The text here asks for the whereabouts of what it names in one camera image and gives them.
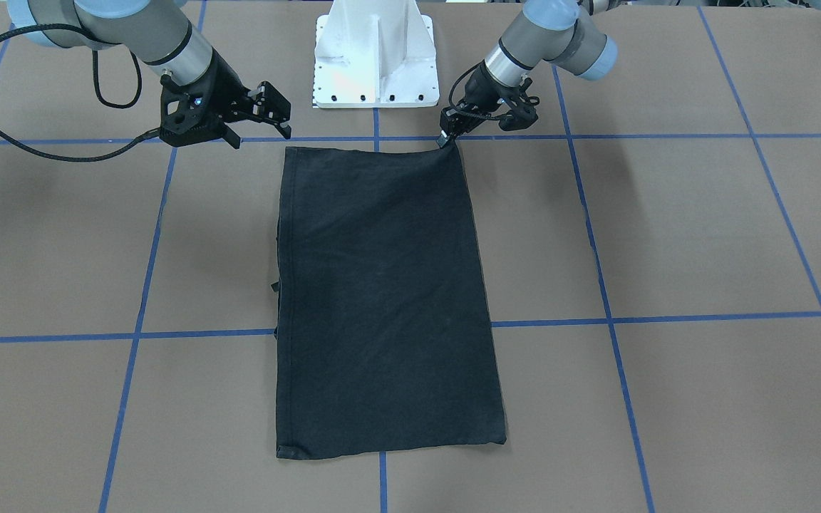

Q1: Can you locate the black graphic t-shirt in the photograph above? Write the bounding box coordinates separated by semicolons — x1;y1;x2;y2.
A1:
276;144;506;460

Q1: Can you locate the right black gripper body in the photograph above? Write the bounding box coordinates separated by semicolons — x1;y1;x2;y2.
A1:
160;50;249;148

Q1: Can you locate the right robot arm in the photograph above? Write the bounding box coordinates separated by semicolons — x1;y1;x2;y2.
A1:
7;1;292;148

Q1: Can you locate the white camera mast pedestal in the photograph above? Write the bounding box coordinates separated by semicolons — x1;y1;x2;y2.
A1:
312;1;440;108

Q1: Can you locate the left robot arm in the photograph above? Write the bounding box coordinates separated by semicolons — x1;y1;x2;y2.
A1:
436;1;619;148

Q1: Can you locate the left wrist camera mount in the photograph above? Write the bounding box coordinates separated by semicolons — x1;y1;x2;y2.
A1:
497;77;540;131

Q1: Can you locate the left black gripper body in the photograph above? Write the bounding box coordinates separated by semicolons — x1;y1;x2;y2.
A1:
453;63;516;121

